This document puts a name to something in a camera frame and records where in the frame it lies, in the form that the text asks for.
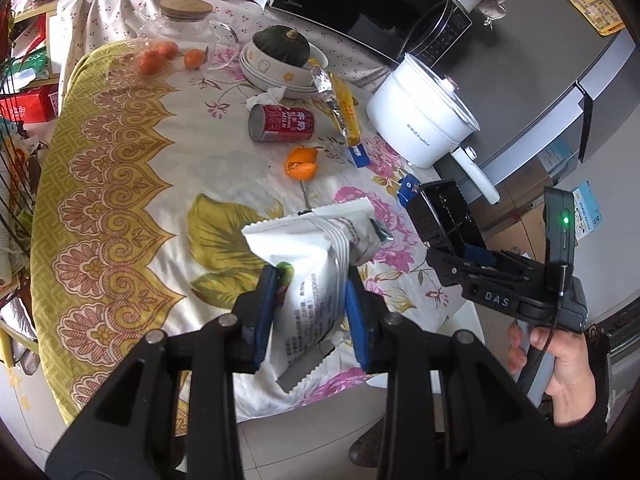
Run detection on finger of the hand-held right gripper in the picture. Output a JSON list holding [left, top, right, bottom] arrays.
[[465, 244, 531, 273], [426, 247, 475, 290]]

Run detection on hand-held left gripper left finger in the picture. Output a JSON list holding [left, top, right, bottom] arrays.
[[45, 264, 280, 480]]

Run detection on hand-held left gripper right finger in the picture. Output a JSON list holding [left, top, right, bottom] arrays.
[[344, 264, 596, 480]]

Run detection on black plastic tray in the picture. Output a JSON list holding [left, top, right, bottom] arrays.
[[405, 178, 487, 261]]

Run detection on white snack bag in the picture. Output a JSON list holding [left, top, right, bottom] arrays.
[[241, 197, 393, 395]]

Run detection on person's right forearm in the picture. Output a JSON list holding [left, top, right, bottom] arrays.
[[549, 330, 616, 467]]

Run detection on person's right hand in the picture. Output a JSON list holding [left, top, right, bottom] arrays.
[[505, 321, 598, 428]]

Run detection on blue box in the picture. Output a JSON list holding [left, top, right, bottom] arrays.
[[397, 173, 422, 206]]

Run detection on blue leaflet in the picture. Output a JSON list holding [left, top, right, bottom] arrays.
[[571, 180, 604, 241]]

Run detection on dark shoe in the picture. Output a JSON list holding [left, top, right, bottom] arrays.
[[347, 420, 387, 469]]

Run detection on light blue fridge sticker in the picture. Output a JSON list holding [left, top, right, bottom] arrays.
[[542, 137, 574, 181]]

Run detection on small blue white packet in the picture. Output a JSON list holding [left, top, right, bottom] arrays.
[[347, 142, 371, 169]]

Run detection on white electric pot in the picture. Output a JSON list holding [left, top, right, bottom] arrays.
[[366, 52, 501, 206]]

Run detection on orange peel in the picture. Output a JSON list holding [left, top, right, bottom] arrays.
[[284, 145, 320, 182]]

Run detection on yellow snack wrapper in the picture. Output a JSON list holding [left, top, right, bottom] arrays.
[[309, 62, 363, 148]]

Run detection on red milk can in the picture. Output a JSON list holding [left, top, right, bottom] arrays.
[[249, 104, 317, 143]]

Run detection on grey refrigerator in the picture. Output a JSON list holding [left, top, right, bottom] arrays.
[[345, 0, 640, 321]]

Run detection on crumpled white tissue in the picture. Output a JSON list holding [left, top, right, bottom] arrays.
[[245, 86, 287, 111]]

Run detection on stacked white bowls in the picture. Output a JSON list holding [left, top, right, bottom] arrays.
[[238, 50, 321, 100]]

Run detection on white bowl with flower print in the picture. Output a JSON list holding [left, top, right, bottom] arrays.
[[243, 35, 329, 86]]

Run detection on green kabocha squash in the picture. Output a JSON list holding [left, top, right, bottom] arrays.
[[251, 27, 312, 68]]

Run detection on yellow leaflet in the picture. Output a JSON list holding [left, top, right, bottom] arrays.
[[555, 0, 626, 37]]

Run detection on black microwave oven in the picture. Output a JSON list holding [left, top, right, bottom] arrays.
[[248, 0, 473, 73]]

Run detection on glass teapot with wooden lid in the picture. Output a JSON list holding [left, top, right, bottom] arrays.
[[125, 0, 238, 73]]

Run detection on red box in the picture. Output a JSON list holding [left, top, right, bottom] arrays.
[[0, 85, 61, 123]]

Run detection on white cloth with small print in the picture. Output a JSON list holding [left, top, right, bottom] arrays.
[[55, 0, 396, 96]]

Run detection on green packet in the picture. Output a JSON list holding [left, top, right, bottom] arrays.
[[7, 47, 51, 83]]

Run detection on black wire rack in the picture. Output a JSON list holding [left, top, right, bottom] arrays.
[[0, 75, 41, 261]]

